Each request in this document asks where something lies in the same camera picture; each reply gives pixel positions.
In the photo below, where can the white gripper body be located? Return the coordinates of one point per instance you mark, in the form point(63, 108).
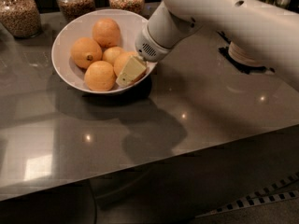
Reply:
point(149, 47)

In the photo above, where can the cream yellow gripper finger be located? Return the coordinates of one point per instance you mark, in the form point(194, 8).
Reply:
point(130, 72)

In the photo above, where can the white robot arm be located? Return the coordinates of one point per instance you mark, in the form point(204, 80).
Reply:
point(270, 34)

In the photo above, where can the small middle orange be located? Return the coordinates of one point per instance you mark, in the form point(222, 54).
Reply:
point(111, 54)

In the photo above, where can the white ceramic bowl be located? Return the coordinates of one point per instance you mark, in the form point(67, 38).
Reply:
point(130, 25)

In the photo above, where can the left orange with stem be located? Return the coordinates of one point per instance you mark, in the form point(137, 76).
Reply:
point(85, 51)

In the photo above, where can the stack of white plates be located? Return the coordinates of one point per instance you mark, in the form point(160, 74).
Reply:
point(240, 56)

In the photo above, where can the middle glass cereal jar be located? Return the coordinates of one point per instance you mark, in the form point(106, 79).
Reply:
point(72, 9)

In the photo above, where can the left glass cereal jar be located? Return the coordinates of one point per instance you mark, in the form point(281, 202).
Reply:
point(20, 17)

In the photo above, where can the right drinking glass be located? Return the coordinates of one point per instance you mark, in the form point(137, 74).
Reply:
point(282, 3)

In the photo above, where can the black white striped floor strip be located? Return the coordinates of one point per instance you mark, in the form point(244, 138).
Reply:
point(274, 193)

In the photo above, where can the black wire rack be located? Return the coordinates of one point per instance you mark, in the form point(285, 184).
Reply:
point(243, 68)

